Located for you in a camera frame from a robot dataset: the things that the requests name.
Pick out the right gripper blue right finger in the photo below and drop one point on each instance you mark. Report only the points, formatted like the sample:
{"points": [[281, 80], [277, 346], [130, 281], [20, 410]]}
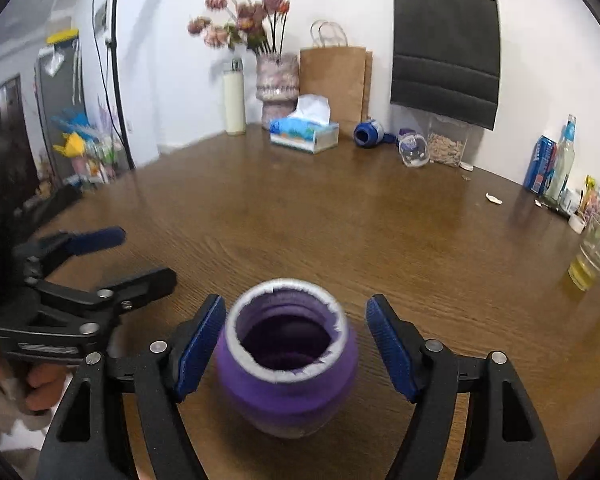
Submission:
{"points": [[384, 326]]}

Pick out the pink ceramic vase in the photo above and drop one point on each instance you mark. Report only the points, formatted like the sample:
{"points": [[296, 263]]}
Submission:
{"points": [[277, 85]]}

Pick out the clear glass jar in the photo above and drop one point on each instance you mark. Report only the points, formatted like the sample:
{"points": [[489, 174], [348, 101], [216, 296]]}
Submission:
{"points": [[413, 148]]}

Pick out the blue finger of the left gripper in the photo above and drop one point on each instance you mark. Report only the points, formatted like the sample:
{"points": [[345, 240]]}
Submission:
{"points": [[85, 243], [140, 290]]}

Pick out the black studio light stand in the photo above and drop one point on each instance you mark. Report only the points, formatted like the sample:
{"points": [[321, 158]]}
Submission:
{"points": [[97, 24]]}

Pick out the blue soda can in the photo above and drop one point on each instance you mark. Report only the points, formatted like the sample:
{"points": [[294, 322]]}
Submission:
{"points": [[541, 162]]}

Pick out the clear drink bottle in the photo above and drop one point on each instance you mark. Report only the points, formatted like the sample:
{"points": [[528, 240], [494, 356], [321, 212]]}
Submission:
{"points": [[563, 162]]}

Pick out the blue round cap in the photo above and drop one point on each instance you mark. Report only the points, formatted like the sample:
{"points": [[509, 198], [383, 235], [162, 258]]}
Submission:
{"points": [[371, 133]]}

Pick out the cream thermos bottle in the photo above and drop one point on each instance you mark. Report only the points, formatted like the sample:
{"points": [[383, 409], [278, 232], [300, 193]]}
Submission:
{"points": [[234, 98]]}

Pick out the brown paper bag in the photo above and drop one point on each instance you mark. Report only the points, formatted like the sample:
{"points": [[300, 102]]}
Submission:
{"points": [[339, 72]]}

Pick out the person's left hand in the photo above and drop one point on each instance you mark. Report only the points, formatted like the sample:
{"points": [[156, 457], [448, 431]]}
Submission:
{"points": [[45, 384]]}

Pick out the dried pink flowers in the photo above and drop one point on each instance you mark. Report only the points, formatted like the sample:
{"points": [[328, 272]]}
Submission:
{"points": [[258, 25]]}

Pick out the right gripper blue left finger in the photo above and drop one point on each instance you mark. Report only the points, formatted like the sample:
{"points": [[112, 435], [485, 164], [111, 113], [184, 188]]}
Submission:
{"points": [[194, 342]]}

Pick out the purple plastic bottle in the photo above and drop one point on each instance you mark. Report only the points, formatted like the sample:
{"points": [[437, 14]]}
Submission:
{"points": [[287, 357]]}

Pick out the clear container of seeds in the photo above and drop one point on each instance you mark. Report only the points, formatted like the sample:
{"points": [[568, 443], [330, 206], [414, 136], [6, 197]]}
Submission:
{"points": [[447, 140]]}

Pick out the blue tissue box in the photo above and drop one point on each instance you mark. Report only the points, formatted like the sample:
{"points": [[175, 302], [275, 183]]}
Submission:
{"points": [[308, 128]]}

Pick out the black paper bag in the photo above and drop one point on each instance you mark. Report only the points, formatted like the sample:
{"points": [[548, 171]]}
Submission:
{"points": [[446, 58]]}

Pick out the snack packets pile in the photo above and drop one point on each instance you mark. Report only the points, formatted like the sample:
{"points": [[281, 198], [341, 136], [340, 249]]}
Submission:
{"points": [[581, 206]]}

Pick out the glass with yellow liquid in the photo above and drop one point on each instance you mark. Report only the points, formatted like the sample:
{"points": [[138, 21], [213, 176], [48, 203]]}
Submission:
{"points": [[584, 269]]}

